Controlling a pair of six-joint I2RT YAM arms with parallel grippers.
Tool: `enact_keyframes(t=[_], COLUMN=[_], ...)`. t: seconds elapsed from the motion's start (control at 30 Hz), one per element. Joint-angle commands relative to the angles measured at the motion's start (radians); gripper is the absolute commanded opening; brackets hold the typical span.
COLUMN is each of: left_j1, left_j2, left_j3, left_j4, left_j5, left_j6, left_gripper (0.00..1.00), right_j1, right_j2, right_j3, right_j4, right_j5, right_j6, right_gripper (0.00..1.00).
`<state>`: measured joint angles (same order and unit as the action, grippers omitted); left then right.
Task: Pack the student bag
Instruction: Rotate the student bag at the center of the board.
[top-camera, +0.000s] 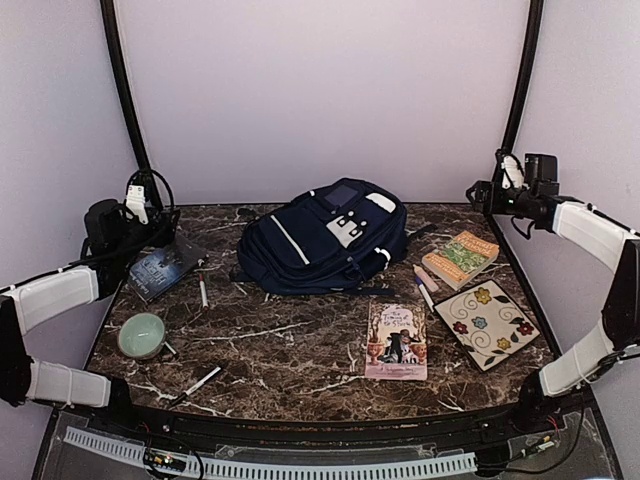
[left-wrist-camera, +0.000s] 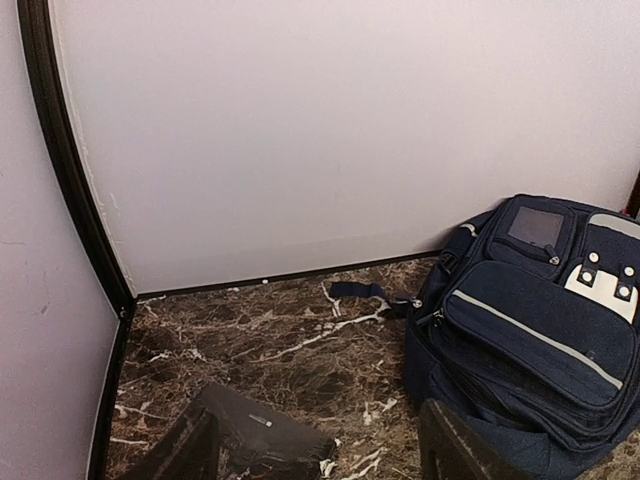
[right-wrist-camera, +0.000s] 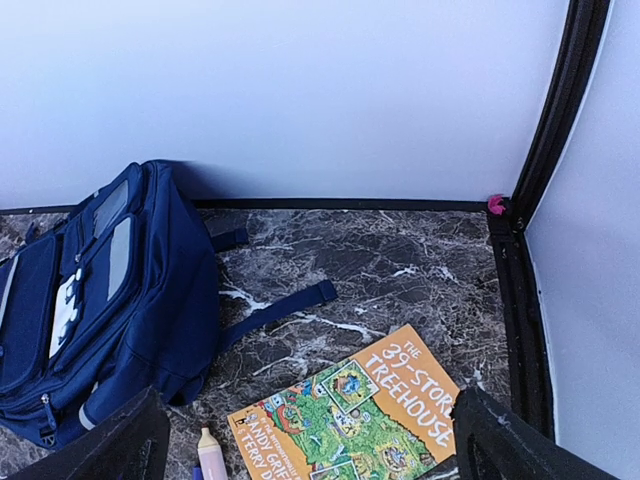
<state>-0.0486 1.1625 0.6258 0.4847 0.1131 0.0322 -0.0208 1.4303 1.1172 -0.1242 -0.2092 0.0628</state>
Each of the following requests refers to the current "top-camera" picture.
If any floral square ceramic plate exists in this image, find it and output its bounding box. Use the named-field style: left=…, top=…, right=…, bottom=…
left=435, top=280, right=540, bottom=372

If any dark blue hardcover book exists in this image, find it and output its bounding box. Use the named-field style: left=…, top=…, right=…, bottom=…
left=127, top=234, right=208, bottom=303

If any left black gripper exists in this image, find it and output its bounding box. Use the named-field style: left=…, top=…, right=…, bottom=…
left=112, top=206, right=179, bottom=265

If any right black frame post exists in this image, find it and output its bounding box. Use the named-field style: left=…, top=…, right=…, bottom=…
left=496, top=0, right=544, bottom=154

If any black front rail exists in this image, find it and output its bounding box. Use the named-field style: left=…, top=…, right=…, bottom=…
left=133, top=405, right=520, bottom=445

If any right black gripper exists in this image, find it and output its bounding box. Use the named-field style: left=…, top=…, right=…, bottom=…
left=467, top=180, right=537, bottom=218

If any red capped white marker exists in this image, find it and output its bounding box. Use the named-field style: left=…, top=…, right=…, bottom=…
left=199, top=272, right=210, bottom=311

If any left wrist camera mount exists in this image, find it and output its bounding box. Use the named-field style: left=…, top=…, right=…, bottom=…
left=125, top=184, right=149, bottom=225

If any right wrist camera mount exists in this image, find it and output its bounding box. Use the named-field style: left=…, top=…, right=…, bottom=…
left=500, top=155, right=524, bottom=190

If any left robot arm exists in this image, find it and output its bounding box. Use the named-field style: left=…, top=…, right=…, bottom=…
left=1, top=199, right=180, bottom=436

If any pink Taming of Shrew book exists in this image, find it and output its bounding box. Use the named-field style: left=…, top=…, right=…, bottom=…
left=364, top=301, right=428, bottom=381

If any pink highlighter pen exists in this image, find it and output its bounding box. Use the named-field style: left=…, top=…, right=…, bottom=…
left=413, top=265, right=439, bottom=292

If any white slotted cable duct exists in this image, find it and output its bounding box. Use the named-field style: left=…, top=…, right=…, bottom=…
left=63, top=427, right=477, bottom=480

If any black capped white marker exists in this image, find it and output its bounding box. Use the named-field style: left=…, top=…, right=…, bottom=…
left=170, top=366, right=222, bottom=407

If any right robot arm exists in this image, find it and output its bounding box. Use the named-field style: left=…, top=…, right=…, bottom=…
left=466, top=149, right=639, bottom=434

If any black frame post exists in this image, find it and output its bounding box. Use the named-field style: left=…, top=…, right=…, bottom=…
left=496, top=0, right=544, bottom=154
left=99, top=0, right=162, bottom=207

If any small green circuit board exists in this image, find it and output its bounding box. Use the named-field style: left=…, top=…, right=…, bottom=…
left=143, top=449, right=186, bottom=470

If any navy blue backpack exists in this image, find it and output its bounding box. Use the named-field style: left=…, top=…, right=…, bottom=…
left=229, top=178, right=437, bottom=296

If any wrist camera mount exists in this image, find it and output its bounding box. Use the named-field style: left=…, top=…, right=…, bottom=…
left=500, top=155, right=524, bottom=190
left=125, top=184, right=149, bottom=225

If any left black frame post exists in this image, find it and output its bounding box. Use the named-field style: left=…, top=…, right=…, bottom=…
left=99, top=0, right=162, bottom=207

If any blue capped white marker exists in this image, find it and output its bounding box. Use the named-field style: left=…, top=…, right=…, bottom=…
left=417, top=283, right=434, bottom=312

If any orange green Treehouse book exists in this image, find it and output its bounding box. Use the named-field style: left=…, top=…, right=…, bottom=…
left=421, top=231, right=500, bottom=291

